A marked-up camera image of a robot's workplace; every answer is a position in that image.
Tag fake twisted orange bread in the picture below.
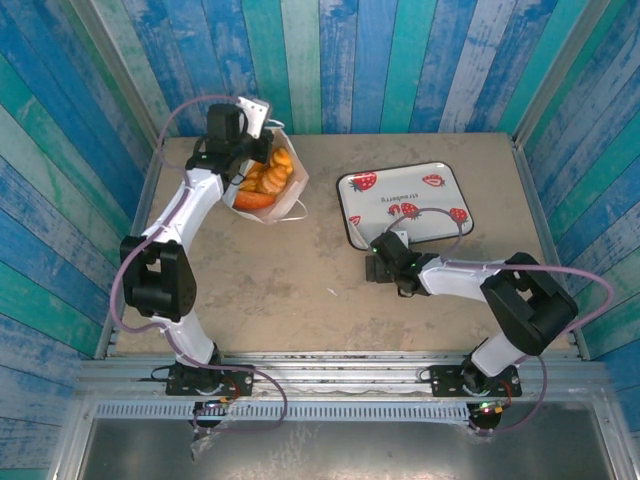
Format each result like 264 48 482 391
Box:
269 147 295 174

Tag fake orange baguette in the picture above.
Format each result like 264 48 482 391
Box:
232 189 279 211

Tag fake ridged yellow bun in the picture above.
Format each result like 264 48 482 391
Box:
257 167 291 196

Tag white printed paper bag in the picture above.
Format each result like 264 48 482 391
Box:
221 119 310 225

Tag white strawberry print tray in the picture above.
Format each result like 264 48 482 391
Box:
336 160 475 251

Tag steel panel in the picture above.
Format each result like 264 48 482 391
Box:
79 418 617 480

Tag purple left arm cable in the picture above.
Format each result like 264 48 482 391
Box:
109 94 290 435

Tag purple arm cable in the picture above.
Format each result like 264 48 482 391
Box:
109 94 290 435
389 207 616 437

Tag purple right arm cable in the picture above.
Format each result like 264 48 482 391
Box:
389 207 616 437

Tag aluminium side rail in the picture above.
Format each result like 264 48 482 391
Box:
94 144 167 359
510 133 592 360

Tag aluminium rail frame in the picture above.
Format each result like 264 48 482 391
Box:
74 352 616 402

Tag aluminium corner post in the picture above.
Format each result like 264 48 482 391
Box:
514 0 612 146
69 0 164 151

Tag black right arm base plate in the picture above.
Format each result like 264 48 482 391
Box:
429 364 522 399

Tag grey slotted cable duct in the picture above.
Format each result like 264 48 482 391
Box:
94 402 474 424

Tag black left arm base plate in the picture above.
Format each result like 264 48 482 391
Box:
166 363 255 397

